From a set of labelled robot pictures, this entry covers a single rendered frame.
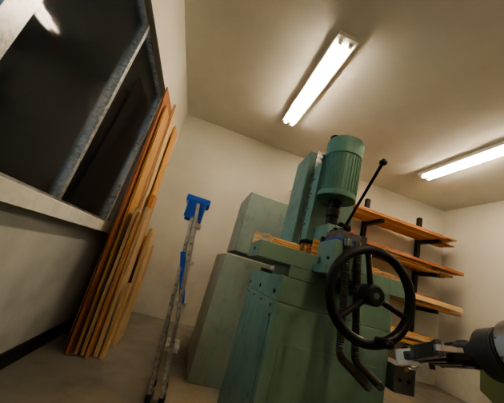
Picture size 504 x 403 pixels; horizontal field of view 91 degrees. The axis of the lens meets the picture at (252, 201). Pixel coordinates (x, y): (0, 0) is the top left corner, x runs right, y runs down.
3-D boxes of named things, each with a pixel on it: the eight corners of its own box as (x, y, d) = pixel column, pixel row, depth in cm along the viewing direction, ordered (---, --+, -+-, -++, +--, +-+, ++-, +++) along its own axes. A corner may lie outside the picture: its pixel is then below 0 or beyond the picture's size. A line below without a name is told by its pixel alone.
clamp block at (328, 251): (330, 265, 81) (334, 238, 83) (313, 264, 94) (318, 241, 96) (370, 277, 82) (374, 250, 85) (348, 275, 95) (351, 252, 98)
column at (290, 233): (281, 277, 121) (310, 149, 140) (270, 274, 142) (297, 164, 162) (323, 289, 123) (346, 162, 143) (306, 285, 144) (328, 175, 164)
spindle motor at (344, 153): (326, 189, 106) (338, 129, 115) (310, 200, 123) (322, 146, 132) (363, 202, 108) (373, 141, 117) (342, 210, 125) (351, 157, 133)
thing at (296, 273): (287, 276, 87) (290, 265, 88) (272, 273, 107) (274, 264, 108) (388, 305, 91) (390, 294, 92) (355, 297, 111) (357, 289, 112)
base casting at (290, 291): (275, 301, 84) (281, 273, 86) (247, 285, 139) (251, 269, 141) (391, 333, 89) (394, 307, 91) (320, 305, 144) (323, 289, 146)
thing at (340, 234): (337, 239, 84) (340, 224, 86) (322, 241, 95) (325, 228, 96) (371, 250, 86) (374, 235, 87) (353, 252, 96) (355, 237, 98)
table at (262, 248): (262, 253, 77) (266, 235, 79) (246, 256, 106) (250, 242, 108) (430, 304, 84) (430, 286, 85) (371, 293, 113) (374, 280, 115)
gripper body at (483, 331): (527, 333, 39) (471, 337, 47) (482, 320, 38) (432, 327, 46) (552, 391, 35) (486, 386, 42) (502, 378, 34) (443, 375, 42)
